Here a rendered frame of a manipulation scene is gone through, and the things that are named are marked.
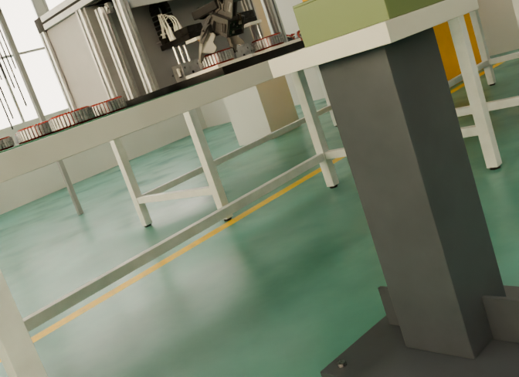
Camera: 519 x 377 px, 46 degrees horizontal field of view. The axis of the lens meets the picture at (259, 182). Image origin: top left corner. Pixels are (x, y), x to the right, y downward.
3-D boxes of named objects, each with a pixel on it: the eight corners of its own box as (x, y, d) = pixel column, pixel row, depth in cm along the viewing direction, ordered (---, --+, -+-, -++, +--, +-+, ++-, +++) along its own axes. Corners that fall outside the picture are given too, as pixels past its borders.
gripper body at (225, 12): (225, 40, 172) (228, -3, 165) (204, 32, 176) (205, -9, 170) (244, 35, 177) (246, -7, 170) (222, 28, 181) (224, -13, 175)
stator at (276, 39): (292, 40, 198) (289, 28, 197) (269, 47, 191) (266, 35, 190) (269, 48, 207) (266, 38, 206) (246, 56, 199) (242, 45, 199)
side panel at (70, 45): (126, 108, 189) (87, 7, 183) (118, 111, 187) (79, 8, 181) (83, 123, 209) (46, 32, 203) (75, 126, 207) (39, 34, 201)
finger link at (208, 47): (206, 63, 171) (220, 34, 171) (191, 58, 175) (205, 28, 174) (212, 67, 174) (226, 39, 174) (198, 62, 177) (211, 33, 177)
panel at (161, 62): (259, 56, 231) (233, -22, 225) (120, 103, 186) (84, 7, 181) (257, 57, 232) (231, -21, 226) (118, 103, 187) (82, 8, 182)
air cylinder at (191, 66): (204, 74, 194) (198, 57, 193) (186, 79, 189) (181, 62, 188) (194, 78, 197) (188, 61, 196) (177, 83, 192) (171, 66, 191)
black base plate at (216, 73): (359, 28, 197) (357, 22, 197) (225, 75, 154) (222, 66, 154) (259, 62, 231) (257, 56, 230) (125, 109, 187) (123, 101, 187)
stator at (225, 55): (243, 56, 182) (239, 44, 181) (217, 64, 175) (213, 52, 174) (219, 65, 190) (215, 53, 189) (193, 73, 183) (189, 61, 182)
